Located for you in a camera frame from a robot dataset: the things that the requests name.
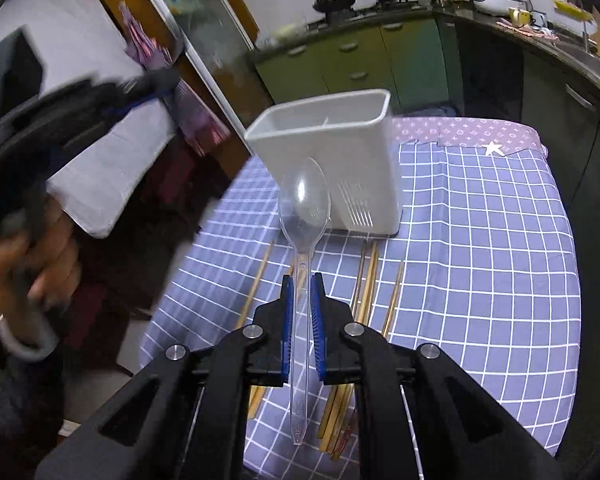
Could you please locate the dark wooden chopstick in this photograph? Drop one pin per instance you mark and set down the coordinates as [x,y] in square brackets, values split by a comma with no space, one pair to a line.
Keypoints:
[352,422]

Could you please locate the clear plastic spoon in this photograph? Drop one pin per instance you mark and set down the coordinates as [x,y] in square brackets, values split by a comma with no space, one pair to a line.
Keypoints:
[304,211]

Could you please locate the purple checkered tablecloth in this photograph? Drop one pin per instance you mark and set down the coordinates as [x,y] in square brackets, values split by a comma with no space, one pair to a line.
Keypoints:
[490,267]

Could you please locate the glass sliding door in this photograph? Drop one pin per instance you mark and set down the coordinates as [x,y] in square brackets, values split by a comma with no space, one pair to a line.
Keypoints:
[218,47]

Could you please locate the green lower cabinets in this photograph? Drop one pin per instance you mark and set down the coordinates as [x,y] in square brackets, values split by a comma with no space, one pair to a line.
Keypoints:
[403,57]

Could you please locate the purple checkered apron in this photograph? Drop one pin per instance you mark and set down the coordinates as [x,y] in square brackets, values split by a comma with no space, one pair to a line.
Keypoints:
[202,129]

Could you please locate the yellow sponge rack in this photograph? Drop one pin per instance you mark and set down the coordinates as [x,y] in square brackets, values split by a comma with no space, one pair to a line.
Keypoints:
[573,11]

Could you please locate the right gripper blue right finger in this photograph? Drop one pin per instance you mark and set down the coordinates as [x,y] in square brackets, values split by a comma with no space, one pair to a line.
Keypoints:
[319,338]

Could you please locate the white plastic utensil holder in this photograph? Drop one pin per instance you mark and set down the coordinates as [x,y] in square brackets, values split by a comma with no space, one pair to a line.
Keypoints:
[350,135]

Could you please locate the black wok left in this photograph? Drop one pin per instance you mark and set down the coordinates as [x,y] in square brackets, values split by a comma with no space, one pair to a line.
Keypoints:
[332,6]

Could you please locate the plastic bag on counter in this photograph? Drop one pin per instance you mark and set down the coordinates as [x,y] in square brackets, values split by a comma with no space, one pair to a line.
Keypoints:
[289,32]

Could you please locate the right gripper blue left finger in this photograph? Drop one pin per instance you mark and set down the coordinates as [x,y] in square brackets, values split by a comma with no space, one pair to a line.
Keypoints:
[287,297]

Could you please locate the steel double sink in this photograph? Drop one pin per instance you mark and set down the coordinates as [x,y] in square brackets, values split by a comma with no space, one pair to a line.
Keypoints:
[589,61]

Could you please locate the person left hand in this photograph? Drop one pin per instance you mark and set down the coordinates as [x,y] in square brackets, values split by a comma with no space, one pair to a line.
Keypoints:
[37,276]

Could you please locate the yellow mug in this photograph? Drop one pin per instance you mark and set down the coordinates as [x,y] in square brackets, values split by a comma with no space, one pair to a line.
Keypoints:
[519,17]

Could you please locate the white hanging sheet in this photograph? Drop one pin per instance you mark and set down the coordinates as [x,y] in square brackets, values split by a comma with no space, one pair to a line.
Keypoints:
[80,110]

